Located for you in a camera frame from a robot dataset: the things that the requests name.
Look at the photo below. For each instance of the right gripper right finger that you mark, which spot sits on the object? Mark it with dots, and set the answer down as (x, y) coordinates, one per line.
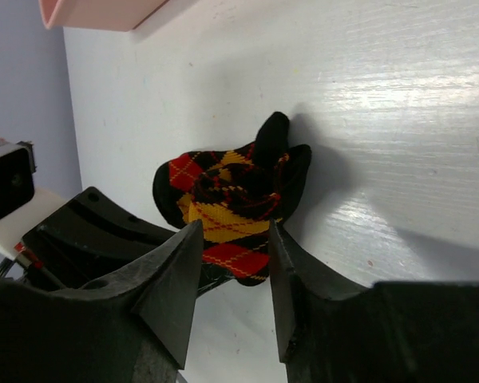
(303, 289)

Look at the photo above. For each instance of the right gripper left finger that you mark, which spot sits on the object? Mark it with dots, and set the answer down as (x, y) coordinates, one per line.
(159, 291)

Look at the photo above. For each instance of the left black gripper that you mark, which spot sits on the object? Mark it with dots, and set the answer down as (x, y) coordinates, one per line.
(86, 238)

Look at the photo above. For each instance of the red orange argyle sock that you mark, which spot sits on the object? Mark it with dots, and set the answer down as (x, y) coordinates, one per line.
(235, 194)

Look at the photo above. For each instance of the pink divided organizer box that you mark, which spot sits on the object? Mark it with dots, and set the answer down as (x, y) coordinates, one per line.
(112, 15)

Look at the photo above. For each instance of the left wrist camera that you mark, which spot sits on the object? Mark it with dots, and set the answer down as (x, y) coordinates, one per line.
(22, 205)

